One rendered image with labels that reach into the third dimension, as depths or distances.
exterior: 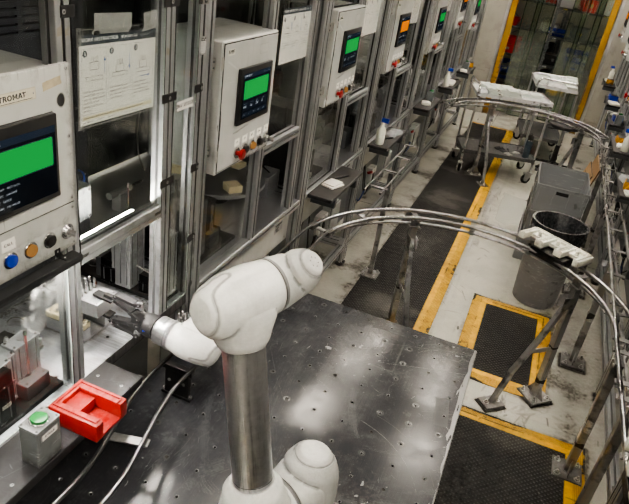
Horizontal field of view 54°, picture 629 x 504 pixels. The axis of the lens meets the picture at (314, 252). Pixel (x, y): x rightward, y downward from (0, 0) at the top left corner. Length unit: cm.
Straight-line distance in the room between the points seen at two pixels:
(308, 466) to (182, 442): 54
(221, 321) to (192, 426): 90
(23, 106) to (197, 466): 115
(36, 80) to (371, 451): 148
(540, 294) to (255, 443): 334
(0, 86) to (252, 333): 71
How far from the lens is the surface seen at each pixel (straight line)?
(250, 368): 139
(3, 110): 142
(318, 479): 169
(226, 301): 127
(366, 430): 221
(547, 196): 509
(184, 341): 187
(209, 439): 209
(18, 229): 153
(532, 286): 456
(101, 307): 203
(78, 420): 177
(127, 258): 226
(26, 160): 145
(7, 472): 175
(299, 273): 137
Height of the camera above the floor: 218
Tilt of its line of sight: 28 degrees down
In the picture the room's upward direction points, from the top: 9 degrees clockwise
